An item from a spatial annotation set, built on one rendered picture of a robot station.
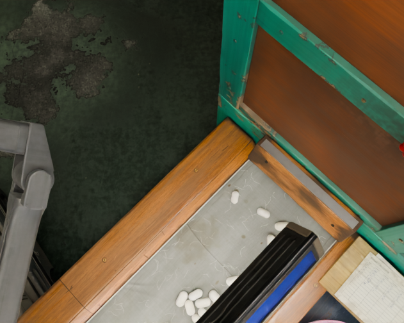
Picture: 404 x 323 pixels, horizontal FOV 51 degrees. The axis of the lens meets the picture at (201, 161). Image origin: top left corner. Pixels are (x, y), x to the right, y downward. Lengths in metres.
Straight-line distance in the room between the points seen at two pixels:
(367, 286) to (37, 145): 0.79
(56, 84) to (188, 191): 1.22
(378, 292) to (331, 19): 0.69
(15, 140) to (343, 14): 0.55
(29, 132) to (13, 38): 1.57
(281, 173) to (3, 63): 1.61
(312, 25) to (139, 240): 0.66
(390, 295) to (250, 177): 0.43
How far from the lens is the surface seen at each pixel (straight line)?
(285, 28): 0.67
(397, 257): 1.07
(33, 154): 0.79
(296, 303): 1.06
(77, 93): 2.08
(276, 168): 1.01
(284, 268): 0.70
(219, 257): 1.06
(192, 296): 1.04
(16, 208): 0.81
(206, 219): 1.07
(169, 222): 1.05
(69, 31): 2.25
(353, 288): 1.08
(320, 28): 0.63
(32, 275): 1.58
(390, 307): 1.11
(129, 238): 1.06
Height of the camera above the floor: 1.80
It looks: 75 degrees down
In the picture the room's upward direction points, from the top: 3 degrees counter-clockwise
